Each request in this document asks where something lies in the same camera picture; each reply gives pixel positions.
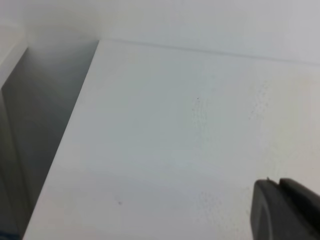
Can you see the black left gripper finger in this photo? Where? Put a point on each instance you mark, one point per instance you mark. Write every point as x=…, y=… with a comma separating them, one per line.
x=286, y=210

